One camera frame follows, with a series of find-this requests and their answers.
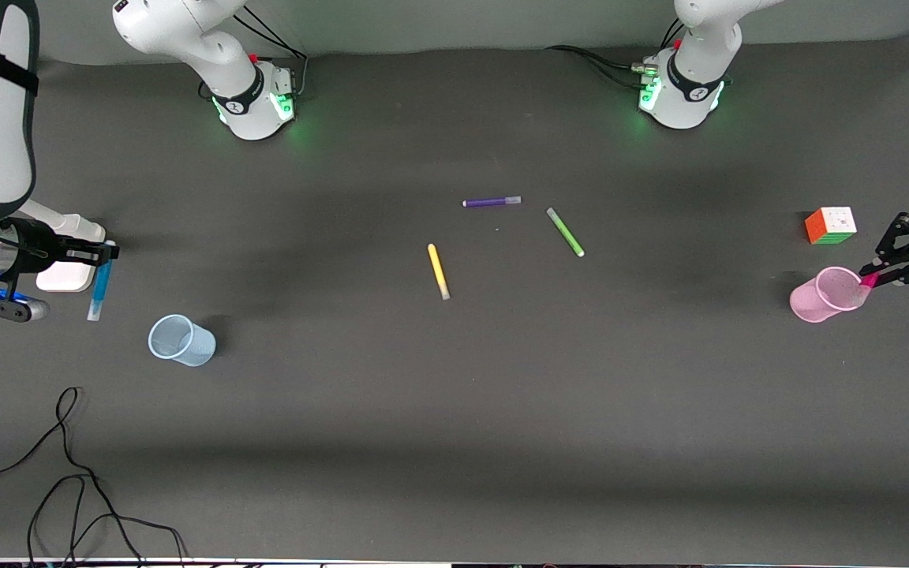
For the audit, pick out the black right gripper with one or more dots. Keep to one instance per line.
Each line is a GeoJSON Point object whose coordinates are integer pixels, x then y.
{"type": "Point", "coordinates": [28, 240]}

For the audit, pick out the pink marker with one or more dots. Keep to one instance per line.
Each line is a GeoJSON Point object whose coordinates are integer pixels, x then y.
{"type": "Point", "coordinates": [869, 280]}

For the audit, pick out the blue marker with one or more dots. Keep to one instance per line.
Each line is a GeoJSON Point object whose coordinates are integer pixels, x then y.
{"type": "Point", "coordinates": [99, 288]}

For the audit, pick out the white stand with base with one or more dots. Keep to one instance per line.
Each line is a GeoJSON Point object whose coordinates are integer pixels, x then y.
{"type": "Point", "coordinates": [64, 281]}

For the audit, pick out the colourful puzzle cube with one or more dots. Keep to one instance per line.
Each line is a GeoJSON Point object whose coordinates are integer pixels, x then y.
{"type": "Point", "coordinates": [829, 229]}

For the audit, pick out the translucent pink plastic cup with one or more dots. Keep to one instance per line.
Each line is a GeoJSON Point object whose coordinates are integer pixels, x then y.
{"type": "Point", "coordinates": [813, 304]}

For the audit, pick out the translucent blue plastic cup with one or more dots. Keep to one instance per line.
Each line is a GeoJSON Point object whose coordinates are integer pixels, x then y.
{"type": "Point", "coordinates": [194, 347]}

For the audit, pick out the green marker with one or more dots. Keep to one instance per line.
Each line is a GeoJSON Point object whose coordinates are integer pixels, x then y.
{"type": "Point", "coordinates": [565, 231]}

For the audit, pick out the yellow marker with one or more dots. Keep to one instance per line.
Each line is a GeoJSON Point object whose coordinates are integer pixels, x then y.
{"type": "Point", "coordinates": [438, 270]}

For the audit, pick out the purple marker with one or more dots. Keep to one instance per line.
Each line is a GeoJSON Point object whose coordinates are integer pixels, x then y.
{"type": "Point", "coordinates": [490, 202]}

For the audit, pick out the dark grey table mat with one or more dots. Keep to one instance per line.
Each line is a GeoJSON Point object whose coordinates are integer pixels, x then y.
{"type": "Point", "coordinates": [454, 434]}

